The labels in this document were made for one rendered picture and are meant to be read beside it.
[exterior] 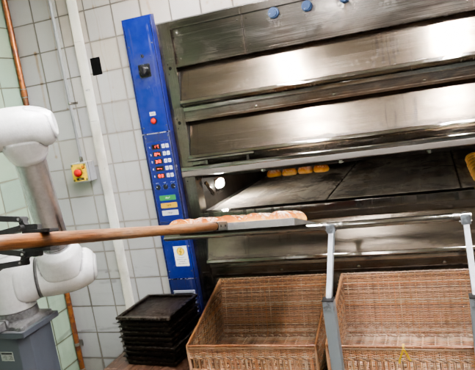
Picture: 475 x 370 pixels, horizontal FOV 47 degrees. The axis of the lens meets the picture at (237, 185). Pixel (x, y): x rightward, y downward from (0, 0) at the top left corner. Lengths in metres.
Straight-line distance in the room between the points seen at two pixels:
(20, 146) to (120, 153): 1.08
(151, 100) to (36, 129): 0.99
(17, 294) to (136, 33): 1.30
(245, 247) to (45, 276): 0.98
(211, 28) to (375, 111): 0.83
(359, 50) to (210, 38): 0.68
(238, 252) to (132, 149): 0.74
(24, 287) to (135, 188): 0.90
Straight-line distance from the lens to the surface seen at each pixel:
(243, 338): 2.67
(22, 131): 1.79
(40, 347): 2.23
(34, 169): 1.88
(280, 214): 2.01
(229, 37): 2.56
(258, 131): 2.51
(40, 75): 3.05
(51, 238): 1.19
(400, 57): 2.38
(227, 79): 2.54
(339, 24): 2.44
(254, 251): 2.62
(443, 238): 2.48
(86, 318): 3.23
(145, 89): 2.68
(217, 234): 2.25
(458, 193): 2.44
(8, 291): 2.16
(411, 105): 2.40
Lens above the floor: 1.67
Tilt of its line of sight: 8 degrees down
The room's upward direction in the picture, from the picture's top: 9 degrees counter-clockwise
